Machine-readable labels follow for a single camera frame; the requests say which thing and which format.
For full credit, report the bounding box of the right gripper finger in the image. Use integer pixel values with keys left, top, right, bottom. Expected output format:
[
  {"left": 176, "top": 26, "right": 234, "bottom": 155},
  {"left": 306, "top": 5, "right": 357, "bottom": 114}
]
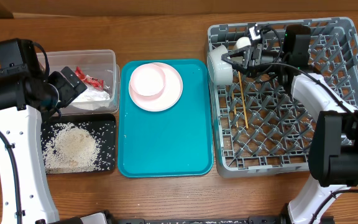
[
  {"left": 221, "top": 46, "right": 252, "bottom": 61},
  {"left": 221, "top": 57, "right": 249, "bottom": 74}
]

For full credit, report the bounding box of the white cup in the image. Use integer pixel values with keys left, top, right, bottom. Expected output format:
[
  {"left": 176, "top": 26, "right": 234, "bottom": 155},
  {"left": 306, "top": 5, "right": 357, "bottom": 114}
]
[{"left": 232, "top": 37, "right": 251, "bottom": 50}]

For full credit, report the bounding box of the grey bowl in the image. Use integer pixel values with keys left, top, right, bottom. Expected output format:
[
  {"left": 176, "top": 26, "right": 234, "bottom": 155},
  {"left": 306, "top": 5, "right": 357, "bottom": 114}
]
[{"left": 207, "top": 45, "right": 233, "bottom": 86}]

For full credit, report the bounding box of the white napkin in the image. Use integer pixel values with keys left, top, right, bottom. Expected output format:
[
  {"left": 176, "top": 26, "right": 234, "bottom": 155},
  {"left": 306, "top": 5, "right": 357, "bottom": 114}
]
[{"left": 70, "top": 84, "right": 110, "bottom": 110}]

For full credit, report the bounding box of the red snack wrapper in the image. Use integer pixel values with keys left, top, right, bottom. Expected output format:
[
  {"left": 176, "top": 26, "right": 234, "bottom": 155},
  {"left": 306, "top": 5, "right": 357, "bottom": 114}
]
[{"left": 75, "top": 67, "right": 104, "bottom": 91}]

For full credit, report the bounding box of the white rice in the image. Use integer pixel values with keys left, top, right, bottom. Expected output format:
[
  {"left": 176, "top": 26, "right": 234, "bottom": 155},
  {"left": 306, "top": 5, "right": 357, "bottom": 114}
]
[{"left": 42, "top": 121, "right": 115, "bottom": 174}]

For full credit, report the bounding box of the small pink plate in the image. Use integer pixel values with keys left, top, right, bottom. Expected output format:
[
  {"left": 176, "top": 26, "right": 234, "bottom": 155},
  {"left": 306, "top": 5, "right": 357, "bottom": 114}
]
[{"left": 129, "top": 63, "right": 166, "bottom": 97}]

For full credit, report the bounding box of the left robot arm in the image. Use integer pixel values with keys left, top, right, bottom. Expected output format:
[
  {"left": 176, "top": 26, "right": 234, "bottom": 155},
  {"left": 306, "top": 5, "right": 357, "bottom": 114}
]
[{"left": 0, "top": 67, "right": 86, "bottom": 223}]

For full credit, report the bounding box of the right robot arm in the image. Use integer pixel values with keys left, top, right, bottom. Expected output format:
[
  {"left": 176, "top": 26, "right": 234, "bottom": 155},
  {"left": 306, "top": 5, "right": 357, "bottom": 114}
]
[{"left": 216, "top": 25, "right": 358, "bottom": 223}]

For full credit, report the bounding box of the clear plastic storage bin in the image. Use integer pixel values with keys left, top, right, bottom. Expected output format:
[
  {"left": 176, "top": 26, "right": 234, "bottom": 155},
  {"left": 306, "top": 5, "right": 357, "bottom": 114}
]
[{"left": 47, "top": 49, "right": 121, "bottom": 115}]

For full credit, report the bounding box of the black plastic tray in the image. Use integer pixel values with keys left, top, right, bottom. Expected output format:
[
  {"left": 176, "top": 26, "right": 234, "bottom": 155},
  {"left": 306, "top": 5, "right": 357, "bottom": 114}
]
[{"left": 40, "top": 113, "right": 117, "bottom": 174}]

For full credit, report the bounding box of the grey plastic dish rack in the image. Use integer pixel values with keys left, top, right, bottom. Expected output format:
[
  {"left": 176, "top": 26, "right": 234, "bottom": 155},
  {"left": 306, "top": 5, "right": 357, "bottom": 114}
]
[{"left": 209, "top": 17, "right": 358, "bottom": 178}]

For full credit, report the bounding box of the large pink plate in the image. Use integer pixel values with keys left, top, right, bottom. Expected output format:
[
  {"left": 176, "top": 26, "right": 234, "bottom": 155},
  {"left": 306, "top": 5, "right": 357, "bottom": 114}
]
[{"left": 129, "top": 62, "right": 183, "bottom": 112}]

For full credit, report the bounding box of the teal plastic serving tray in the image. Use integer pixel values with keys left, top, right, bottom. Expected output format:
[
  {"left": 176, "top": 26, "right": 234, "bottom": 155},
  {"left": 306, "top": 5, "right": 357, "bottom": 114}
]
[{"left": 117, "top": 59, "right": 213, "bottom": 178}]

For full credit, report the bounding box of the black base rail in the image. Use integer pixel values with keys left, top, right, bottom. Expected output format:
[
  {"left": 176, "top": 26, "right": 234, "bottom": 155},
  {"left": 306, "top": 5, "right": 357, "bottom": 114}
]
[{"left": 106, "top": 212, "right": 287, "bottom": 224}]

